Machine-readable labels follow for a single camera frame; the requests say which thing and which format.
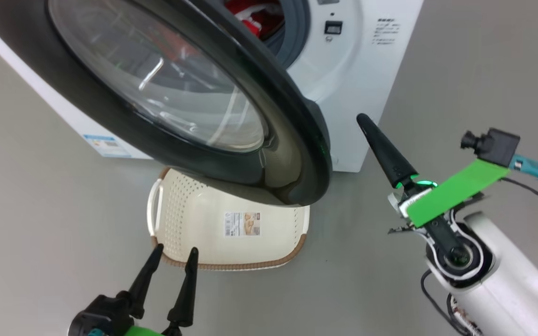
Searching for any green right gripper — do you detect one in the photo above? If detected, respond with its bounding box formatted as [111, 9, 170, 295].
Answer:
[357, 113, 511, 234]

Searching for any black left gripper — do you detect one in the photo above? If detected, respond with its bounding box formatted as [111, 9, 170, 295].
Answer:
[67, 244, 199, 336]

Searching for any black round glass door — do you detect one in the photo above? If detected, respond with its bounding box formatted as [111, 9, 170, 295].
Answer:
[0, 0, 333, 207]

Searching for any red garment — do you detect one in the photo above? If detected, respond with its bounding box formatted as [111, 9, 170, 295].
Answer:
[225, 0, 284, 39]

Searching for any white cloth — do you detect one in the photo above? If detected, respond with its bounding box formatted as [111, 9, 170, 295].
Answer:
[240, 10, 262, 29]

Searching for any cream plastic laundry basket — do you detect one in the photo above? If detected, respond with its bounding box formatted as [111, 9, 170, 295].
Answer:
[147, 167, 311, 272]

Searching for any white front-load washing machine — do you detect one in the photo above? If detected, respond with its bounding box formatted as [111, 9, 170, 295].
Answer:
[0, 0, 425, 173]

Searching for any basket product label sticker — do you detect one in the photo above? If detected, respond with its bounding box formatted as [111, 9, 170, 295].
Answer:
[224, 212, 261, 237]

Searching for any grey rubber door seal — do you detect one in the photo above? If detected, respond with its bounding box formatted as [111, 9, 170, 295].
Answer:
[263, 0, 311, 70]

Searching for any printed warning text label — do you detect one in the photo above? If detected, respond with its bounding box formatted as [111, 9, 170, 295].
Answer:
[373, 19, 400, 46]

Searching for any blue energy label sticker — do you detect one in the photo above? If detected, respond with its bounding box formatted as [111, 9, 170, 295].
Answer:
[83, 134, 132, 158]

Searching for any teal cable connector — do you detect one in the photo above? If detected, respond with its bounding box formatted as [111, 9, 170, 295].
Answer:
[510, 155, 538, 182]

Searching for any thin black cable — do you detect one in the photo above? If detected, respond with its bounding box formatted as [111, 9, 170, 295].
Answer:
[421, 270, 466, 336]
[503, 176, 538, 224]

